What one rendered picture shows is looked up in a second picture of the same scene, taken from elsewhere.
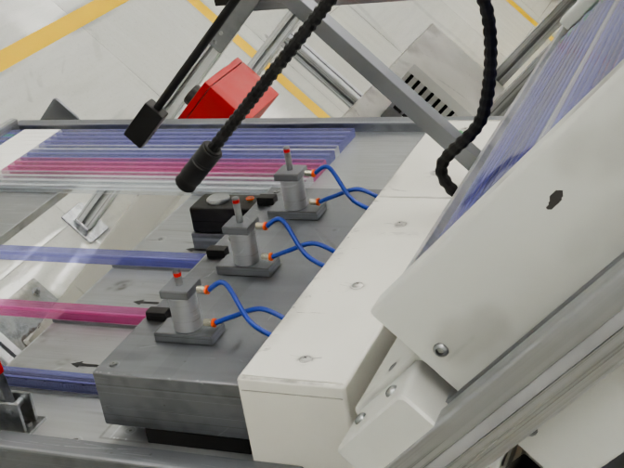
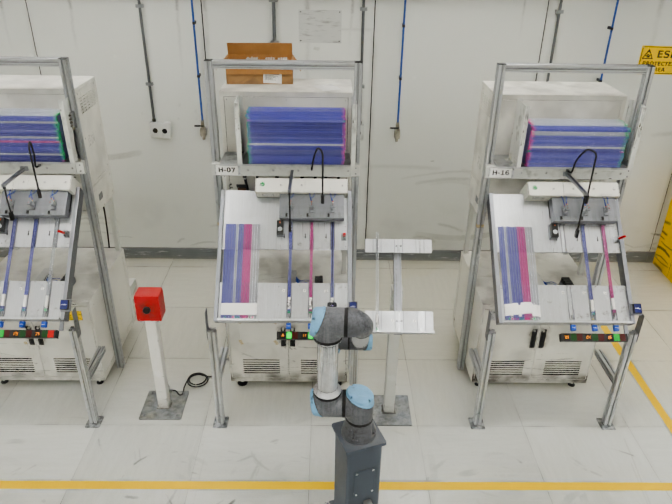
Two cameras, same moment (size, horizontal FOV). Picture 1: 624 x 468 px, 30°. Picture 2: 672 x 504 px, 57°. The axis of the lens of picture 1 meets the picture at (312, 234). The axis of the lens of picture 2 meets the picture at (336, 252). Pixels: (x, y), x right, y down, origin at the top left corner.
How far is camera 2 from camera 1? 3.12 m
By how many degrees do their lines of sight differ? 74
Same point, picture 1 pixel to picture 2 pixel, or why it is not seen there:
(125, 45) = not seen: outside the picture
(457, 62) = not seen: outside the picture
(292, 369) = (344, 186)
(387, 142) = (230, 215)
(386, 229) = (303, 186)
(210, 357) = (337, 202)
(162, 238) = (279, 245)
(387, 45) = not seen: outside the picture
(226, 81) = (150, 294)
